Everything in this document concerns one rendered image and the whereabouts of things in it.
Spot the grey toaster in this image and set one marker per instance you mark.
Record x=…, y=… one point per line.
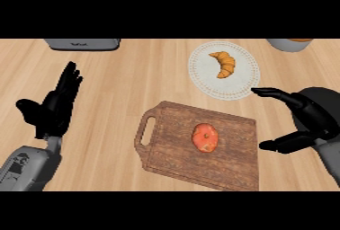
x=82, y=44

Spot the brown wooden cutting board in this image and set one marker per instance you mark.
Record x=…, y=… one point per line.
x=176, y=149

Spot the golden croissant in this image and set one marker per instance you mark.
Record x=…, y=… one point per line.
x=225, y=64

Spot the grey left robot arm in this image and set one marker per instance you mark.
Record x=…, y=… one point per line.
x=24, y=167

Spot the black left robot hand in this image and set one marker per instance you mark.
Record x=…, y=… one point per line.
x=55, y=107

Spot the grey round container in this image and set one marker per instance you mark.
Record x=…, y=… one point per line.
x=290, y=46

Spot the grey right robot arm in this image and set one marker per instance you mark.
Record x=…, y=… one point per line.
x=332, y=158

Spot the white round plate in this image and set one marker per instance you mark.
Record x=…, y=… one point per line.
x=203, y=77

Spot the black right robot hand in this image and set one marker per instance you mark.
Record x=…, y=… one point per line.
x=312, y=115

